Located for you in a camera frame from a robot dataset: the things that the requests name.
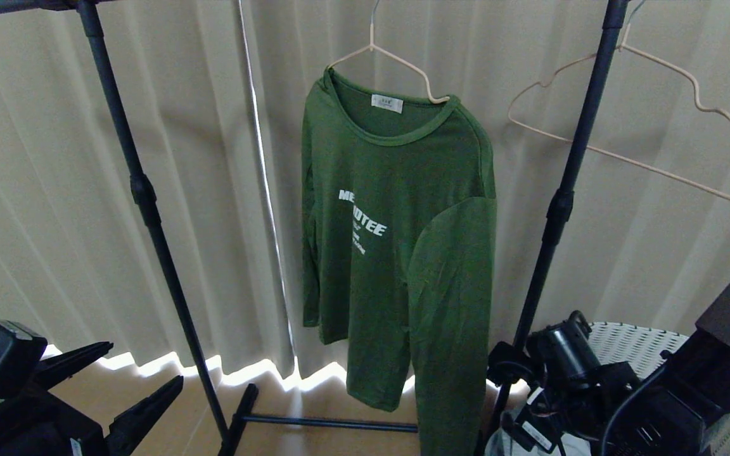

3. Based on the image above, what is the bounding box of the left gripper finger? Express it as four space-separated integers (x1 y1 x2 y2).
34 342 114 390
104 375 184 456

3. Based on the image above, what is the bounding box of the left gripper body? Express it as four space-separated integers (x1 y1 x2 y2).
0 382 110 456

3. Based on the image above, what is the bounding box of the green long-sleeved shirt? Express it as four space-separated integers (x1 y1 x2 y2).
302 66 497 456

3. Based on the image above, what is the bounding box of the pink clothes hanger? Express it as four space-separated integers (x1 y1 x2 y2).
508 0 730 203
329 0 451 105

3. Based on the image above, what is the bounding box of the black clothes rack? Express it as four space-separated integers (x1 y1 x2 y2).
0 0 632 456

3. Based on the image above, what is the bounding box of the white laundry basket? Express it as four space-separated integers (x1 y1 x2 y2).
584 322 730 456

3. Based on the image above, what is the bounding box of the beige curtain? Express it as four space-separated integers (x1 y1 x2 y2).
0 0 730 393

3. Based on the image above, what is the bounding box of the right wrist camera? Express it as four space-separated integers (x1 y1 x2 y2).
503 405 562 454

